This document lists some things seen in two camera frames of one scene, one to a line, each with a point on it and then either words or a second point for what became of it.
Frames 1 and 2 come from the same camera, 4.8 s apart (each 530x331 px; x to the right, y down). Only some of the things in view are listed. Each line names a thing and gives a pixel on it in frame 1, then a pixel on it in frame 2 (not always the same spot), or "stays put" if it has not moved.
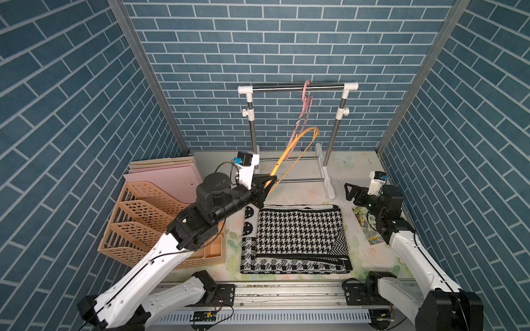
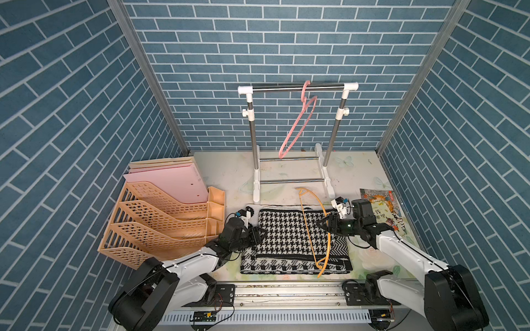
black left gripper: (258, 183) -> (254, 235)
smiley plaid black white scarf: (250, 264) stays put
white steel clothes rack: (249, 114) stays put
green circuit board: (203, 316) stays put
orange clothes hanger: (297, 137) -> (301, 189)
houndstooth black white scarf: (304, 232) stays put
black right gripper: (362, 194) -> (334, 218)
